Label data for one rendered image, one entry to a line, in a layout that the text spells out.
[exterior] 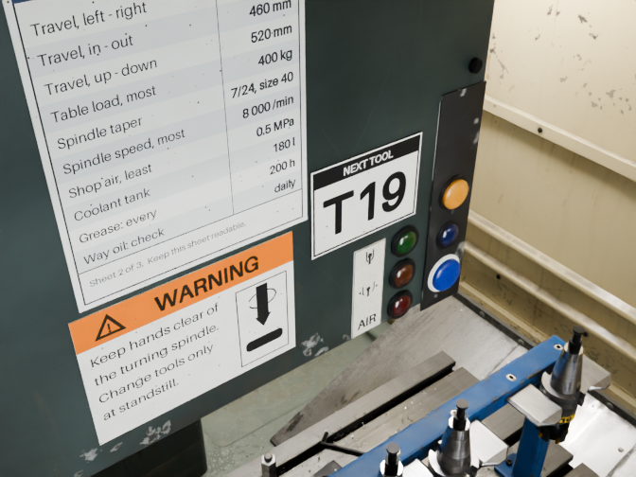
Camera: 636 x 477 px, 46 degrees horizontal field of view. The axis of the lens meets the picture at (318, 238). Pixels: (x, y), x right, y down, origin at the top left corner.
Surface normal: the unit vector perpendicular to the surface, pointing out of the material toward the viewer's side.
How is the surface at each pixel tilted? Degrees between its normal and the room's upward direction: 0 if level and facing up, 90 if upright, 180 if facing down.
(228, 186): 90
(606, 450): 24
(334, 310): 90
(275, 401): 0
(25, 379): 90
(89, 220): 90
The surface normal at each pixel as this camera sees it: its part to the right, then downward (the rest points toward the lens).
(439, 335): -0.33, -0.60
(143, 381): 0.59, 0.47
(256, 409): 0.00, -0.82
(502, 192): -0.81, 0.34
